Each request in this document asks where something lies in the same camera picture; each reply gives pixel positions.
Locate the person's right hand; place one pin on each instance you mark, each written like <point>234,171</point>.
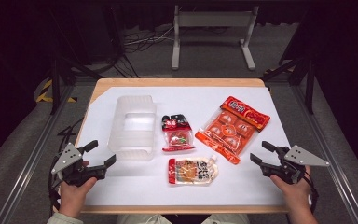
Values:
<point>292,193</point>

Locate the aluminium rail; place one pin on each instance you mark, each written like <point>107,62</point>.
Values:
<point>332,168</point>
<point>28,168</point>

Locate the person's left hand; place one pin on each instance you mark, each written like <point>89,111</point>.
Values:
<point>74,196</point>

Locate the small red and black packet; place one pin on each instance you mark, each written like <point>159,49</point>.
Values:
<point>177,133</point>

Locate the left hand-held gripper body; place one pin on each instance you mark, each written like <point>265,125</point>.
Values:
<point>70,161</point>

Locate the large orange packet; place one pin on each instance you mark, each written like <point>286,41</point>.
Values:
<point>233,127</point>

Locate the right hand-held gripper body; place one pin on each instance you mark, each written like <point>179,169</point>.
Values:
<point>292,165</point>

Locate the white and red spouted pouch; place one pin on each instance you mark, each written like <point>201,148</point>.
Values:
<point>192,171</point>

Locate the clear plastic container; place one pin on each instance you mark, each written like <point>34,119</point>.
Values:
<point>133,127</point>

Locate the white metal stand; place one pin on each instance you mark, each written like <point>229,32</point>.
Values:
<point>214,18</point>

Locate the white table sheet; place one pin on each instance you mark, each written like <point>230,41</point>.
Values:
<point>180,194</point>

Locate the black tripod stand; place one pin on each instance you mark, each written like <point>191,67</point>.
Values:
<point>55,77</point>
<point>309,87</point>

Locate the person's light trousers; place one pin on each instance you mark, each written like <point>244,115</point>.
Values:
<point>143,219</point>

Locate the yellow and black hazard tape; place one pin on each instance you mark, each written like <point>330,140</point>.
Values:
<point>45,93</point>

